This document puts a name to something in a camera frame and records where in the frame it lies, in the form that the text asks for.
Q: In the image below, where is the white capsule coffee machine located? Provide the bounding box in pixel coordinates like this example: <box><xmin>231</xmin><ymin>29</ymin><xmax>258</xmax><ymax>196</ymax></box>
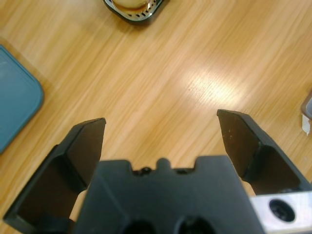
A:
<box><xmin>102</xmin><ymin>0</ymin><xmax>171</xmax><ymax>25</ymax></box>

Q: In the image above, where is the white mount block, dark post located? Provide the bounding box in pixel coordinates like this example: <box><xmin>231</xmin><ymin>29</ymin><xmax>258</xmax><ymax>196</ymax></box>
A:
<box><xmin>300</xmin><ymin>90</ymin><xmax>312</xmax><ymax>117</ymax></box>

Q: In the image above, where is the teal plastic tray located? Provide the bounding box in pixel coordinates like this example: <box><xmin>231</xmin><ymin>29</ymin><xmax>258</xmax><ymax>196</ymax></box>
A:
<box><xmin>0</xmin><ymin>44</ymin><xmax>45</xmax><ymax>155</ymax></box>

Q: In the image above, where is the clear glass cup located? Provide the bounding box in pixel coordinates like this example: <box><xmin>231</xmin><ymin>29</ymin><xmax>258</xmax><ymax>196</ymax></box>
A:
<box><xmin>112</xmin><ymin>0</ymin><xmax>153</xmax><ymax>13</ymax></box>

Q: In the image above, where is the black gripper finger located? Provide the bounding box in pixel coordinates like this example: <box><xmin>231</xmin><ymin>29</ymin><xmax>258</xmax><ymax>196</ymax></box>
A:
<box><xmin>2</xmin><ymin>117</ymin><xmax>107</xmax><ymax>233</ymax></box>
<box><xmin>216</xmin><ymin>109</ymin><xmax>312</xmax><ymax>196</ymax></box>

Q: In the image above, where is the white paper tag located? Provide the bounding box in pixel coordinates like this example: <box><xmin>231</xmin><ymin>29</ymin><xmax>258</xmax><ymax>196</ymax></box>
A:
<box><xmin>301</xmin><ymin>114</ymin><xmax>310</xmax><ymax>136</ymax></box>

